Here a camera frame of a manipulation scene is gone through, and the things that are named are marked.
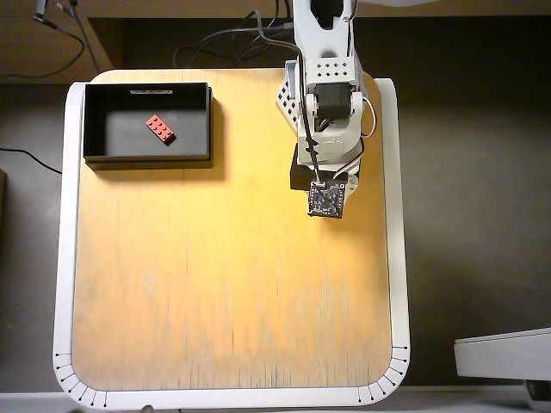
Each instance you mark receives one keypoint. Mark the white table rim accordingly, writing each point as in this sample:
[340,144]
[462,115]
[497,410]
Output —
[60,258]

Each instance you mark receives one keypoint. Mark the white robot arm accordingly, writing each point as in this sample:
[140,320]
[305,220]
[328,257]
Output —
[331,51]

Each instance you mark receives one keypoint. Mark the red lego block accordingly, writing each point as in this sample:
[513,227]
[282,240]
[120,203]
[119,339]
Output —
[160,129]

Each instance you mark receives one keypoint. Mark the black bin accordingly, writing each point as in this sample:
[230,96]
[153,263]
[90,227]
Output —
[125,133]

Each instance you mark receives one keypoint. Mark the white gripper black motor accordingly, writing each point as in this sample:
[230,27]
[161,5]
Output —
[353,182]

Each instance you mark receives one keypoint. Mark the white device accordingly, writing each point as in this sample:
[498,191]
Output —
[503,357]

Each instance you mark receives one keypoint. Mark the black wrist camera board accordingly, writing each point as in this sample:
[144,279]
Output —
[326,200]

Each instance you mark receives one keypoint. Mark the wooden desk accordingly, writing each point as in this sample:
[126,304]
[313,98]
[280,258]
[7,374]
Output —
[26,51]

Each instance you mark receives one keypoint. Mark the small dark knob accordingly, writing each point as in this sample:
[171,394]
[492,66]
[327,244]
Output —
[148,408]

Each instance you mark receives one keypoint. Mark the white label sticker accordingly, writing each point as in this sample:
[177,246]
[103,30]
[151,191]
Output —
[150,91]

